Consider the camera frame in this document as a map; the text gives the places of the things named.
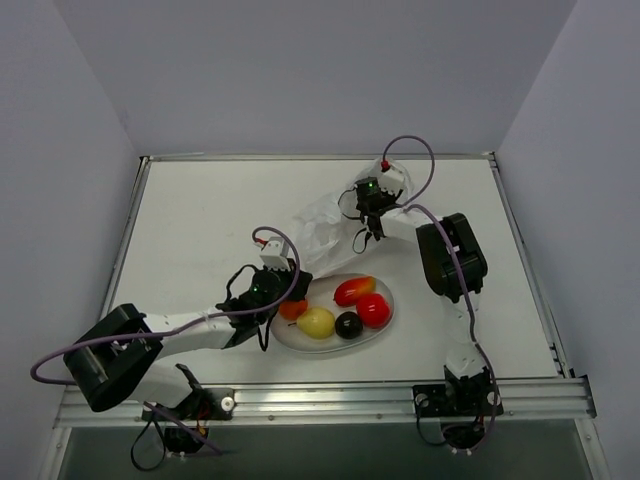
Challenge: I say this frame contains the purple cable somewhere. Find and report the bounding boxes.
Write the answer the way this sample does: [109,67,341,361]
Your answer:
[30,227,301,457]
[382,134,501,449]

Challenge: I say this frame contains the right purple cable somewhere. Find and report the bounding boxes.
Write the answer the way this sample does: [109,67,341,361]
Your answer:
[382,134,501,449]

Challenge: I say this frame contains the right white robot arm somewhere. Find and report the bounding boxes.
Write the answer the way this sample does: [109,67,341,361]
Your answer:
[355,177,495,413]

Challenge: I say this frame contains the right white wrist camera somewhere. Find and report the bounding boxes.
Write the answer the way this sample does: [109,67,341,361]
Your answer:
[378,160,405,196]

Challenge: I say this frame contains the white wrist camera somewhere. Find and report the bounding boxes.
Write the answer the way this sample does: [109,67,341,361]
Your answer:
[378,160,405,196]
[258,237,290,271]

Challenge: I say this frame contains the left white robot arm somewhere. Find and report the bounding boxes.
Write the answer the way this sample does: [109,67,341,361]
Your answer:
[63,263,313,419]

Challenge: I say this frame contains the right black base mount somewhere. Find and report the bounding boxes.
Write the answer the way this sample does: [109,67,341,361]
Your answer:
[412,367,504,456]

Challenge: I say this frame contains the orange fake fruit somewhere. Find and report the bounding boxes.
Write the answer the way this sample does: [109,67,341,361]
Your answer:
[278,299,308,322]

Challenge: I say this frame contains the dark fake fruit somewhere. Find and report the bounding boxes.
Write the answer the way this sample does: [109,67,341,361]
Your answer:
[334,311,364,340]

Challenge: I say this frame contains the aluminium front rail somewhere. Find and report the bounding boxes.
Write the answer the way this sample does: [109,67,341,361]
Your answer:
[54,378,596,428]

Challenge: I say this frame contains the red yellow fake peach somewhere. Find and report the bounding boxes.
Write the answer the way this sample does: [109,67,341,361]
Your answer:
[333,276,376,308]

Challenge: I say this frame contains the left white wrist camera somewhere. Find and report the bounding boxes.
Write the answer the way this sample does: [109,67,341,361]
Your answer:
[258,237,290,271]

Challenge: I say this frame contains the red fake apple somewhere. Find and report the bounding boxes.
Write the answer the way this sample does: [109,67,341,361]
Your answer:
[356,293,392,329]

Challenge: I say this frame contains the yellow fake pear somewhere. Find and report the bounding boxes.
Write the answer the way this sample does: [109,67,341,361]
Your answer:
[285,307,336,340]

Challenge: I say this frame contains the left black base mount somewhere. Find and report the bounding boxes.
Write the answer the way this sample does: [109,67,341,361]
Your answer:
[142,364,236,457]

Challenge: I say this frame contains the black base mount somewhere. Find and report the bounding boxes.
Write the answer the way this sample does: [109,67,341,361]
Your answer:
[142,364,236,457]
[412,367,504,456]

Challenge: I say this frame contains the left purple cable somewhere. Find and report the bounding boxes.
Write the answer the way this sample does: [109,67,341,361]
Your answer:
[30,227,301,457]

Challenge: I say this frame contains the white plastic bag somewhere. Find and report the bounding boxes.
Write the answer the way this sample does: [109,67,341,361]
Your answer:
[290,158,382,277]

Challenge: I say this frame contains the white oval plate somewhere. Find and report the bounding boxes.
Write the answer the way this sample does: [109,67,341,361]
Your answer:
[271,274,395,354]

